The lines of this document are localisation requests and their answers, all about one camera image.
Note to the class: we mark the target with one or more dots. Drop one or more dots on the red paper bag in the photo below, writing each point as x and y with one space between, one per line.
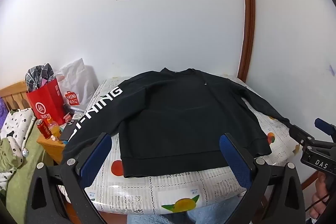
44 106

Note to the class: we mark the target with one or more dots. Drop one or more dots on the purple plush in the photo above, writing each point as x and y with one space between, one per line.
3 115

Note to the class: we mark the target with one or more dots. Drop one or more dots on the black smartphone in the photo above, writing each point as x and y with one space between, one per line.
67 132

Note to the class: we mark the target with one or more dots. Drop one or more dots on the black sweatshirt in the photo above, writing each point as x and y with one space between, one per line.
183 113

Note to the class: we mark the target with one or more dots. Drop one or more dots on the small silver bell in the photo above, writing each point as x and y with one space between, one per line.
25 152

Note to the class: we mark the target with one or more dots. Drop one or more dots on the white plastic bag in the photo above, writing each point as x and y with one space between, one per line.
78 82

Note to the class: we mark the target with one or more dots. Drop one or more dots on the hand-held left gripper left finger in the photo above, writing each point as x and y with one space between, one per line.
94 158

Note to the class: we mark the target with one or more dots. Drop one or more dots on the wooden nightstand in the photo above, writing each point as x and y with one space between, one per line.
51 148

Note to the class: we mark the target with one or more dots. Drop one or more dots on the green spotted garment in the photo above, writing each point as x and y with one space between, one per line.
9 154

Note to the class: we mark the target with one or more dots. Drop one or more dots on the person's right hand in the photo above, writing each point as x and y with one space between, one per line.
320 186

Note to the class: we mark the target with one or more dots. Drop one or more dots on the wooden bed headboard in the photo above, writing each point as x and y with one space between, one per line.
14 96

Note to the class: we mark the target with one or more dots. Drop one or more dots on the red drink can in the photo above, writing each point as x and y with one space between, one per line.
44 129

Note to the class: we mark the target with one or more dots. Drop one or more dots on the fruit print tablecloth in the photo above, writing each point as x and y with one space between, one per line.
147 192

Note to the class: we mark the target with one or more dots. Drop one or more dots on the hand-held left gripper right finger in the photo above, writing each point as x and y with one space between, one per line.
233 158

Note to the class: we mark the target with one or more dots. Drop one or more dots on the grey remote control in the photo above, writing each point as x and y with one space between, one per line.
77 116

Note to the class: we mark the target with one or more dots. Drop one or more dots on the small pink box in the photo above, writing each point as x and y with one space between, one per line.
68 117

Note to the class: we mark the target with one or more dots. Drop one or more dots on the orange drink bottle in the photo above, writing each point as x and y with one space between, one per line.
54 130

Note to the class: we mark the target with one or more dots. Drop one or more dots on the brown wooden baseboard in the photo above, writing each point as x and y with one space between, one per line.
309 180

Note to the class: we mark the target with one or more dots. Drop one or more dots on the grey checkered cloth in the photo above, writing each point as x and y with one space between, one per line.
39 74

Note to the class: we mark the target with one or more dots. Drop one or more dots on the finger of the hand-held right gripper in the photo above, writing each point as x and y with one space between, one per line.
324 124
302 136

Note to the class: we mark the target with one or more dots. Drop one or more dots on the brown wooden door frame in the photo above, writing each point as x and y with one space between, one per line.
249 16

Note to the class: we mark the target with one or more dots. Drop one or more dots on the green blanket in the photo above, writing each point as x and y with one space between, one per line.
34 145

